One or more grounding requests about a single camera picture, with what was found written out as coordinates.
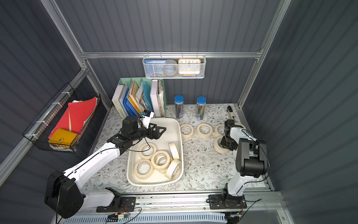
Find cream masking tape roll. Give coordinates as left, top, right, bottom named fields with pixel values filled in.
left=197, top=123, right=213, bottom=139
left=151, top=151, right=171, bottom=171
left=214, top=136, right=229, bottom=154
left=180, top=124, right=194, bottom=140
left=214, top=124, right=225, bottom=137
left=139, top=143, right=157, bottom=160
left=134, top=159, right=154, bottom=180
left=166, top=159, right=181, bottom=180
left=168, top=142, right=180, bottom=160

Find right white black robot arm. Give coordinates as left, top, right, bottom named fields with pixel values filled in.
left=218, top=119, right=269, bottom=204

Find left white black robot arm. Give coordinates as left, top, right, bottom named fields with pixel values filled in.
left=44, top=116, right=167, bottom=218

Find white plastic storage box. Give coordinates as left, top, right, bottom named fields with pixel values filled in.
left=126, top=118, right=184, bottom=187

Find blue box in basket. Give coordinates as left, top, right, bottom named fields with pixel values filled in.
left=143, top=59, right=167, bottom=78

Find grey tape roll in basket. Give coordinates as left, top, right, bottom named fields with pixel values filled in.
left=163, top=59, right=178, bottom=77

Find black white stapler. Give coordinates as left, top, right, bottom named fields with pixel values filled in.
left=226, top=106, right=235, bottom=120

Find floral table mat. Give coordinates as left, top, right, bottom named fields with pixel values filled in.
left=75, top=103, right=272, bottom=196

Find white binder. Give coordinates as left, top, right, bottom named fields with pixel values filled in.
left=150, top=79, right=162, bottom=117

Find white workspace book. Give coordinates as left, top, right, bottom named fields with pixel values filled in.
left=112, top=85, right=127, bottom=119

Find mint green file organizer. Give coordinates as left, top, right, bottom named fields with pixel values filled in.
left=112, top=77, right=167, bottom=119

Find left blue-capped pencil tube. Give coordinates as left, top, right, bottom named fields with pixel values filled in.
left=174, top=95, right=184, bottom=119

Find blue-capped pencil tube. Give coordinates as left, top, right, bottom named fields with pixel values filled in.
left=196, top=96, right=207, bottom=120
left=174, top=95, right=184, bottom=119

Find right blue-capped pencil tube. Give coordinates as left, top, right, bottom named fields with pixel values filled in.
left=196, top=96, right=207, bottom=120

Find red paper folder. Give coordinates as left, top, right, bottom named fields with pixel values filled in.
left=48, top=97, right=99, bottom=139

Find yellow wallet notebook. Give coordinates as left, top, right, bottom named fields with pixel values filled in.
left=48, top=128, right=77, bottom=146

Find yellow white alarm clock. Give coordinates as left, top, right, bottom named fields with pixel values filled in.
left=178, top=58, right=201, bottom=76

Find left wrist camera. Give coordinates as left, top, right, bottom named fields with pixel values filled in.
left=142, top=110, right=155, bottom=128

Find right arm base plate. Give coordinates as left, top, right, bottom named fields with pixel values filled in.
left=206, top=194, right=247, bottom=210

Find white wire hanging basket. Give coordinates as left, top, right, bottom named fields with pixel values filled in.
left=142, top=54, right=207, bottom=79

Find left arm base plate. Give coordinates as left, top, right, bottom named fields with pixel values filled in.
left=96, top=197, right=136, bottom=213

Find black wire side basket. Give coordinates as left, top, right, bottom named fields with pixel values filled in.
left=22, top=83, right=101, bottom=153

